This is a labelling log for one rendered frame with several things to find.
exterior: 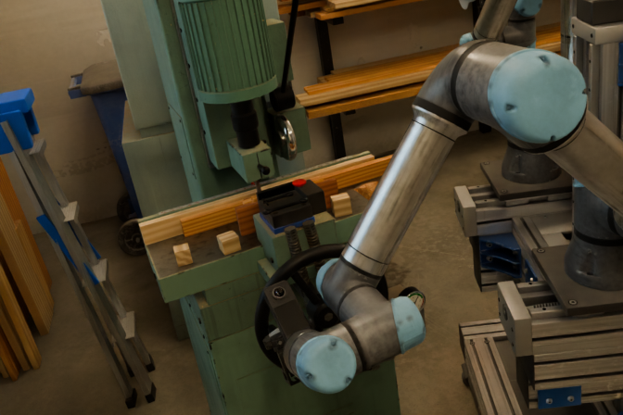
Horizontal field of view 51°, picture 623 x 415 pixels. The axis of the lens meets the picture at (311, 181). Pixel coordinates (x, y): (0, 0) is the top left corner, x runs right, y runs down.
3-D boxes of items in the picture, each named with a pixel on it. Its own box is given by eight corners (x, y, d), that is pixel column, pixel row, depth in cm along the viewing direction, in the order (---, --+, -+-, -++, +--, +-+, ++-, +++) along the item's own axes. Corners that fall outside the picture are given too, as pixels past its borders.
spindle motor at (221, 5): (210, 112, 135) (175, -45, 123) (192, 95, 150) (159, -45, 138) (289, 92, 140) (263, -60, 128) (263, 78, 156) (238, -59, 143)
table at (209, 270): (171, 327, 128) (164, 302, 126) (147, 262, 155) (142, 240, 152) (436, 234, 146) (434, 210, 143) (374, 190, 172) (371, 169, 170)
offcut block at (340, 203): (335, 218, 148) (332, 201, 146) (332, 212, 151) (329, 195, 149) (352, 213, 148) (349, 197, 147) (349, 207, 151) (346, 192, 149)
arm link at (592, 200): (607, 205, 131) (609, 142, 125) (663, 230, 119) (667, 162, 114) (558, 221, 127) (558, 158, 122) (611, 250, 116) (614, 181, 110)
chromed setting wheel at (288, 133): (291, 168, 164) (283, 121, 159) (275, 154, 175) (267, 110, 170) (302, 165, 165) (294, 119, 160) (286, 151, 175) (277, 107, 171)
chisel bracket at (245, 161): (248, 190, 148) (241, 156, 145) (232, 171, 160) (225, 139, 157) (279, 181, 150) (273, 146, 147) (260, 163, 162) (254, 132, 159)
